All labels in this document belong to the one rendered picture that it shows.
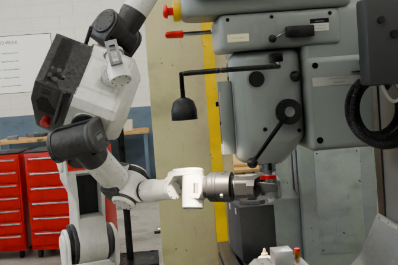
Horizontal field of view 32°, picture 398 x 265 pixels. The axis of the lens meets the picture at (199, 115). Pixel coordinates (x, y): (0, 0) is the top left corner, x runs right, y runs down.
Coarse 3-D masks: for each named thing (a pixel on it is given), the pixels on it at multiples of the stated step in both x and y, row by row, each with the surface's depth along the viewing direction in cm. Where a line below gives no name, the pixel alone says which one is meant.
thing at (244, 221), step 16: (240, 208) 233; (256, 208) 234; (272, 208) 235; (240, 224) 234; (256, 224) 234; (272, 224) 235; (240, 240) 235; (256, 240) 235; (272, 240) 236; (240, 256) 237; (256, 256) 235
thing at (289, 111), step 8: (280, 104) 190; (288, 104) 190; (296, 104) 190; (280, 112) 190; (288, 112) 190; (296, 112) 190; (280, 120) 190; (288, 120) 190; (296, 120) 190; (272, 136) 190; (264, 144) 190; (248, 160) 190; (256, 160) 190
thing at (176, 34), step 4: (168, 32) 209; (172, 32) 209; (176, 32) 209; (180, 32) 209; (184, 32) 210; (188, 32) 210; (192, 32) 210; (196, 32) 210; (200, 32) 210; (204, 32) 210; (208, 32) 210; (168, 36) 209; (172, 36) 209; (176, 36) 209; (180, 36) 209
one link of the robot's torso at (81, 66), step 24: (72, 48) 218; (96, 48) 221; (48, 72) 209; (72, 72) 213; (96, 72) 216; (48, 96) 213; (72, 96) 209; (96, 96) 212; (120, 96) 214; (48, 120) 222; (72, 120) 211; (120, 120) 214
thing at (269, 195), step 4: (264, 180) 202; (268, 180) 201; (272, 180) 202; (276, 180) 203; (268, 192) 202; (272, 192) 202; (276, 192) 202; (264, 196) 202; (268, 196) 202; (272, 196) 202; (276, 196) 202
